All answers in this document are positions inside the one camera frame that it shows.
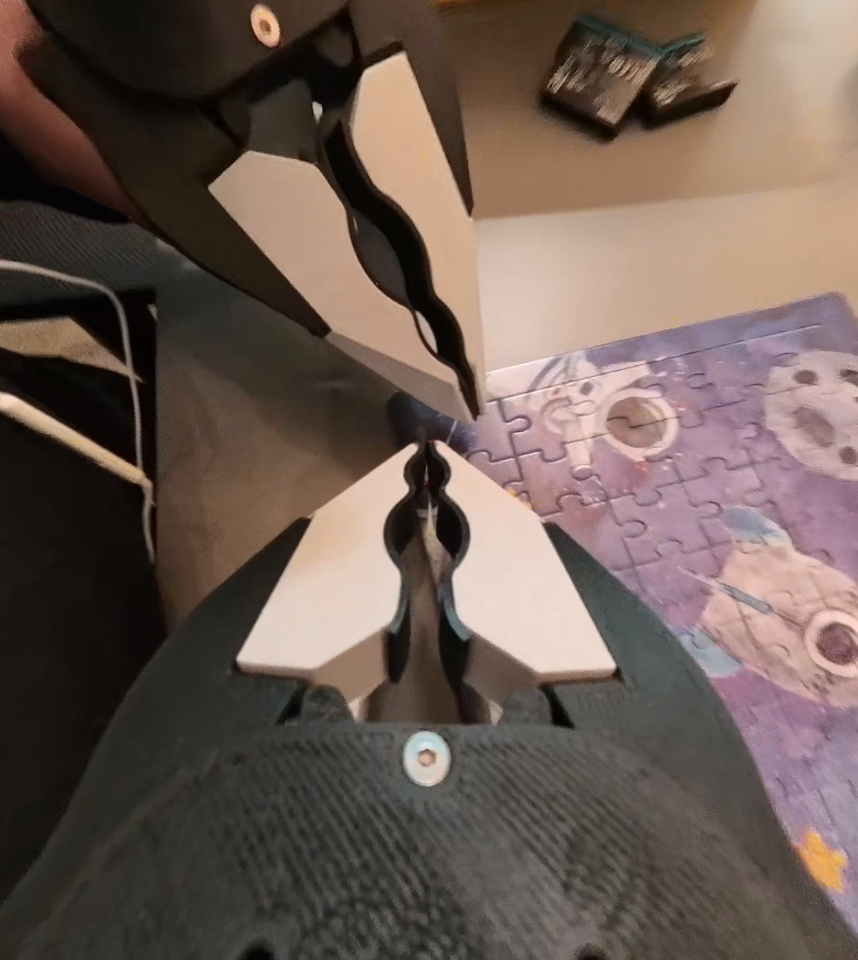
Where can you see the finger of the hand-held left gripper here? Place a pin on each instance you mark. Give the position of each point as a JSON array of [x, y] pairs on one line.
[[286, 217], [421, 150]]

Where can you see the person's black clothing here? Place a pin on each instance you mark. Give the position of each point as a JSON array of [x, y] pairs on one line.
[[24, 675]]

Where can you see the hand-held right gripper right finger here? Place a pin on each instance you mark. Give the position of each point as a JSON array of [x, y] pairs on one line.
[[534, 600]]

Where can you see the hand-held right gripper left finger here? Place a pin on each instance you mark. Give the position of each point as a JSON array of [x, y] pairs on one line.
[[316, 600]]

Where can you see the space jigsaw puzzle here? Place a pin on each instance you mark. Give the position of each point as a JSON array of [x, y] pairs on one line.
[[698, 540]]

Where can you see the person's left hand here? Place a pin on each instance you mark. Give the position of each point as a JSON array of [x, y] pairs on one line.
[[24, 90]]

